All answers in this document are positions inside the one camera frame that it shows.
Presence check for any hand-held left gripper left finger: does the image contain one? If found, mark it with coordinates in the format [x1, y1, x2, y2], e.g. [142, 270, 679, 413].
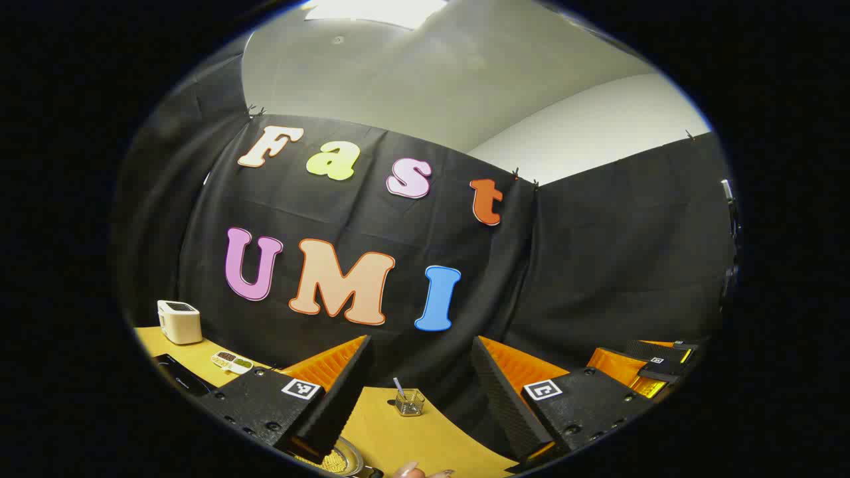
[198, 335, 373, 465]

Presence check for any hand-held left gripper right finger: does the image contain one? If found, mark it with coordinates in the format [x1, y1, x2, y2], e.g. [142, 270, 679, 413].
[470, 335, 655, 473]

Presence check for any steel pot with black handles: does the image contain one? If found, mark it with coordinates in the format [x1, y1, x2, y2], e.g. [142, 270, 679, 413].
[294, 435, 384, 478]

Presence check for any black induction cooktop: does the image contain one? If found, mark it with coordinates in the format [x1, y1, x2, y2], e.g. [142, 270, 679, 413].
[153, 354, 214, 398]

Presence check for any clear ribbed holder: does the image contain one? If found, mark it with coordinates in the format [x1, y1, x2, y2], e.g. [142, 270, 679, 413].
[395, 388, 426, 417]

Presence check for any cream white toaster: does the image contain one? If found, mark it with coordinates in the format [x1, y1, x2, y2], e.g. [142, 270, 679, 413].
[157, 300, 203, 345]

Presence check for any ceiling light panel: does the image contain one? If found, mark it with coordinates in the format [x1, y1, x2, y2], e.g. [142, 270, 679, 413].
[304, 0, 447, 31]

